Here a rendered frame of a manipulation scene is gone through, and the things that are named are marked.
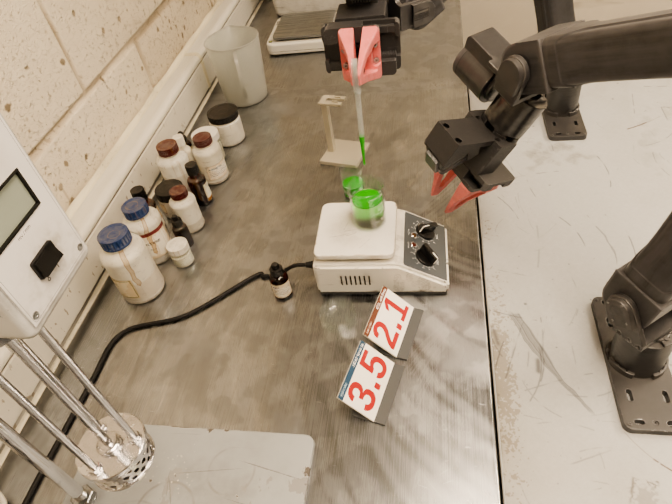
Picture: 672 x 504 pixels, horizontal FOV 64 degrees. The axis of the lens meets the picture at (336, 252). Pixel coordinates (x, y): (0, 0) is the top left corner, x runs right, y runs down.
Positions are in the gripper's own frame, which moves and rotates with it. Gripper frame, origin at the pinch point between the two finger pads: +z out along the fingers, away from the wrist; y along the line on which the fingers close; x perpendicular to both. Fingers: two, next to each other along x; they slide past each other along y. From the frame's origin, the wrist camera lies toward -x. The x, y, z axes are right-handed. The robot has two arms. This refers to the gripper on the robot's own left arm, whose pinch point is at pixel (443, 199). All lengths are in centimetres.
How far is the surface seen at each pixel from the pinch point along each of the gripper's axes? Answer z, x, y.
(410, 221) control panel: 7.2, -0.5, -1.9
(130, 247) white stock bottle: 24.9, -36.2, -19.9
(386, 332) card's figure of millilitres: 11.8, -13.3, 11.8
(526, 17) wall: 15, 126, -77
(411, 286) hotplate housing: 10.0, -5.8, 7.3
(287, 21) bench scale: 28, 33, -87
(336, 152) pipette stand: 20.2, 8.8, -29.5
